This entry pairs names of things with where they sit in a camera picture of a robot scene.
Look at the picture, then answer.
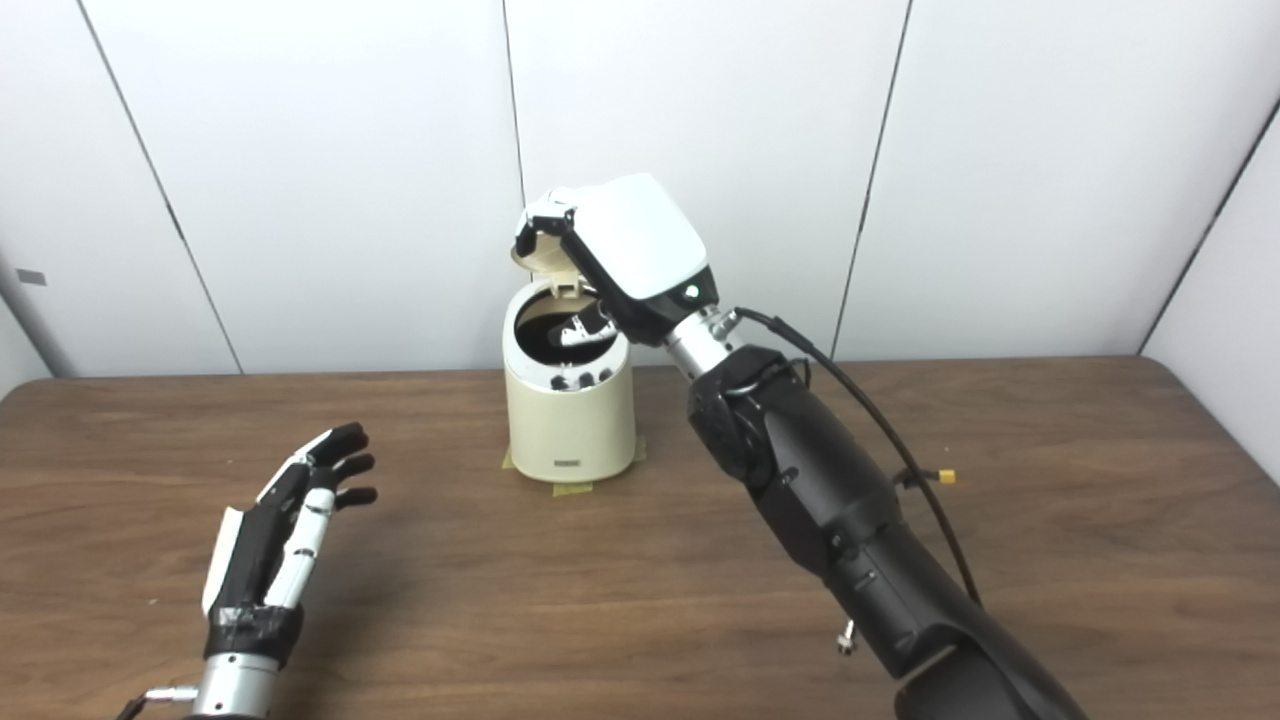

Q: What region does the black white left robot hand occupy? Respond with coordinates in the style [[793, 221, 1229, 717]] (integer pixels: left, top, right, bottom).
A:
[[202, 422, 379, 666]]

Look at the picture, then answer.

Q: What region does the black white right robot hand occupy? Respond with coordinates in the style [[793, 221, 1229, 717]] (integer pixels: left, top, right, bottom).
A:
[[514, 172, 719, 348]]

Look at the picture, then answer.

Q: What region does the cream round bin lid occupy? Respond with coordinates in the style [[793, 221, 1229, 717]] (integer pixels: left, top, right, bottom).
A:
[[511, 238, 593, 297]]

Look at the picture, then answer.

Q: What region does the cream-colored cylindrical bin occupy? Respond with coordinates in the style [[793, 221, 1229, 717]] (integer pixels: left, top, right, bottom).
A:
[[502, 240, 637, 484]]

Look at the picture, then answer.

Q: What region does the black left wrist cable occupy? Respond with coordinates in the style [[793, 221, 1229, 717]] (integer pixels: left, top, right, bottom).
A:
[[115, 685, 201, 720]]

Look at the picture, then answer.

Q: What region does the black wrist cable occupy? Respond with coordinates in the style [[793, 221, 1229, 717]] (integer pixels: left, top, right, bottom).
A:
[[735, 308, 983, 607], [115, 685, 201, 720]]

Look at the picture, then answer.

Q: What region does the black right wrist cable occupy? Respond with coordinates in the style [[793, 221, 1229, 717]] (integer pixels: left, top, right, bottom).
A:
[[735, 308, 983, 607]]

